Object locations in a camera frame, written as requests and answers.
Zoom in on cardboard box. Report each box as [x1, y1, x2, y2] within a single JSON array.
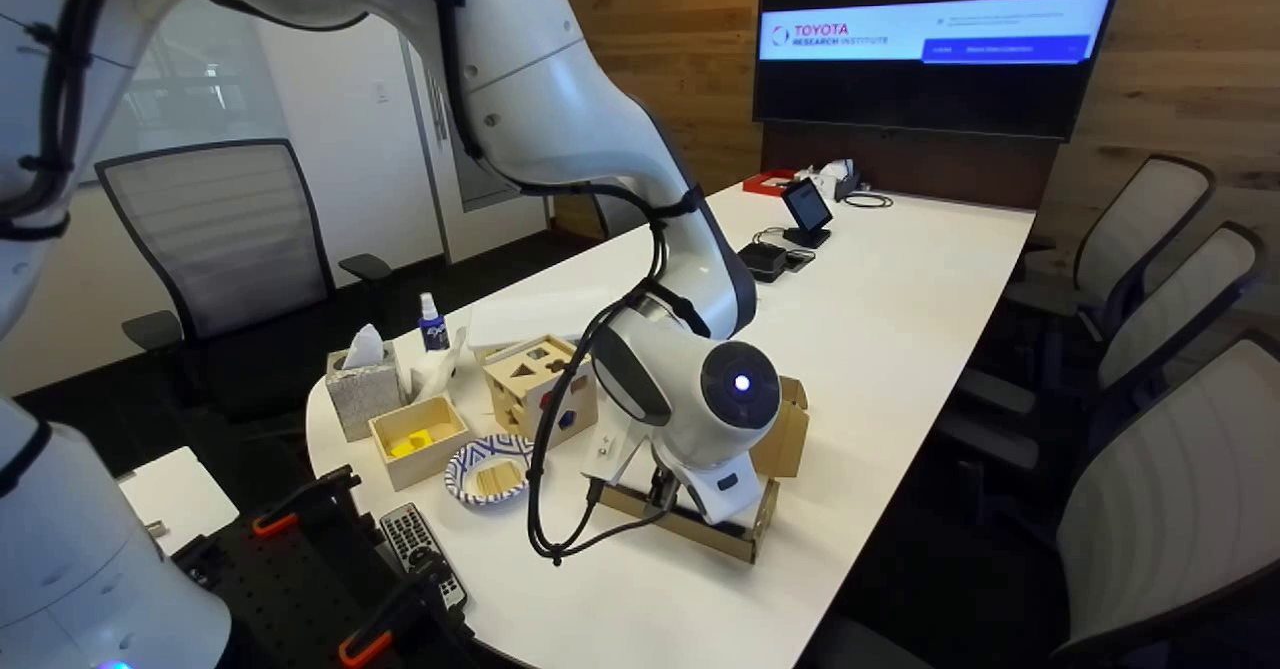
[[598, 374, 811, 565]]

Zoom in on wooden shape sorter box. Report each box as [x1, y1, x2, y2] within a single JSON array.
[[481, 334, 600, 448]]

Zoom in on small open wooden box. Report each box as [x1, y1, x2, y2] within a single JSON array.
[[368, 394, 472, 492]]

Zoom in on grey tissue box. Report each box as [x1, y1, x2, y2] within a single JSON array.
[[325, 324, 407, 443]]

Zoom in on wooden blocks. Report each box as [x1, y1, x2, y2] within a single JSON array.
[[470, 459, 524, 499]]

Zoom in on blue patterned paper plate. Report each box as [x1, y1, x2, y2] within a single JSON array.
[[444, 435, 537, 509]]

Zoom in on black desk device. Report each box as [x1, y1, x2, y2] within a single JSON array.
[[738, 241, 789, 284]]

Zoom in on crumpled white paper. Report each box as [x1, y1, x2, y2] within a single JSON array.
[[408, 327, 468, 402]]

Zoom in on black remote control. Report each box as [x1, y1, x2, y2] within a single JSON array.
[[378, 502, 470, 612]]

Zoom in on small spray bottle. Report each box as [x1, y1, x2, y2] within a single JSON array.
[[418, 292, 451, 354]]

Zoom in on black orange clamp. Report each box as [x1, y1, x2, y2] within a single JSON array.
[[337, 557, 473, 669], [250, 464, 363, 540]]

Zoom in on tablet on stand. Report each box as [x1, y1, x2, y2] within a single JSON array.
[[779, 177, 835, 250]]

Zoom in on white tissue heap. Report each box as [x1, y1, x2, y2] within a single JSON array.
[[800, 158, 863, 202]]

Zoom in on white side table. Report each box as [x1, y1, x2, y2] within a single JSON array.
[[117, 446, 242, 556]]

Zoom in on row of office chairs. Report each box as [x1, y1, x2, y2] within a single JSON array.
[[800, 154, 1280, 669]]

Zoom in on office chair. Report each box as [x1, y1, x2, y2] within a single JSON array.
[[94, 138, 394, 422]]

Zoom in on window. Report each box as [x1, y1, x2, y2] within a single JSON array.
[[92, 0, 293, 192]]

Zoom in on wall screen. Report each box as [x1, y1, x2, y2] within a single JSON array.
[[752, 0, 1134, 143]]

